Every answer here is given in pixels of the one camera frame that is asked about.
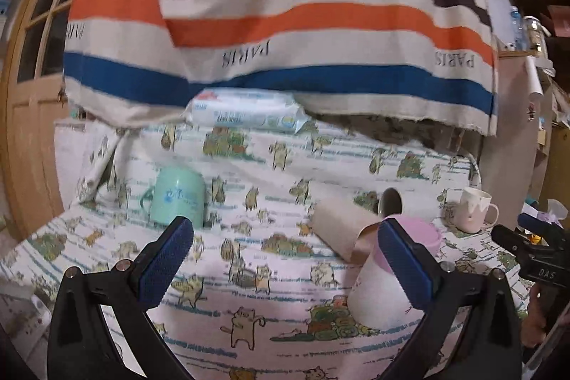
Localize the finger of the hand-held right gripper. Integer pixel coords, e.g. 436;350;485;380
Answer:
492;224;533;260
518;213;555;235

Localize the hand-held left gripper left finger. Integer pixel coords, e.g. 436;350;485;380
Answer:
47;216;195;380

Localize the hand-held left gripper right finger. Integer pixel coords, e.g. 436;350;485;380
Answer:
377;218;523;380

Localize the white cup with pink base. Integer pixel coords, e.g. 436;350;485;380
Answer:
347;215;444;330

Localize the white steel-lined cup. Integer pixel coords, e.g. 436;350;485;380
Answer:
378;187;442;225

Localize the beige tumbler cup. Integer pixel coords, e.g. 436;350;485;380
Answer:
310;197;382;265

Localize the person's right hand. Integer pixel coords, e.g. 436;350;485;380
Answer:
521;286;557;349

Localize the white ceramic mug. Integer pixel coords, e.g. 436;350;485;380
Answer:
453;187;500;234

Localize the mint green mug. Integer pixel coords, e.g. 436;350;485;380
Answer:
140;166;208;228

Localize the wooden shelf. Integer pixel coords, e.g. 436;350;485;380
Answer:
498;0;570;207

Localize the cat printed bedsheet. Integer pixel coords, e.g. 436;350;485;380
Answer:
0;113;537;380

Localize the white paper roll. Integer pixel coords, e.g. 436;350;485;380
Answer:
524;57;545;97

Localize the wet wipes pack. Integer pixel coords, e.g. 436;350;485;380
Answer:
184;90;313;135

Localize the glass jar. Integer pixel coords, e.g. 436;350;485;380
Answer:
521;16;549;57

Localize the clear water bottle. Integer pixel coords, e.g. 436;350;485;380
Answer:
509;6;523;51

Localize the wooden door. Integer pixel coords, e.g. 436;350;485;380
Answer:
0;0;110;240

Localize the striped hanging cloth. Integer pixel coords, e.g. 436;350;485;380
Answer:
62;0;500;137

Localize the white metal bed frame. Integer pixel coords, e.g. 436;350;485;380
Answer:
461;152;483;190

